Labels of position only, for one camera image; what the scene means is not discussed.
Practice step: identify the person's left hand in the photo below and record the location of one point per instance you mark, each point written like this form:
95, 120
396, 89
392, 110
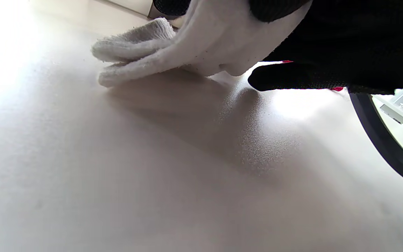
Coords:
278, 10

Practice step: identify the clear plastic divided organizer box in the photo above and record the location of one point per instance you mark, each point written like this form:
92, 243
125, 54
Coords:
135, 7

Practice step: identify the person's right hand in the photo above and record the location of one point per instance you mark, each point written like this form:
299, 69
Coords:
362, 45

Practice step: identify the red sock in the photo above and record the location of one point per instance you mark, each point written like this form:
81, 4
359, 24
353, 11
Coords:
337, 89

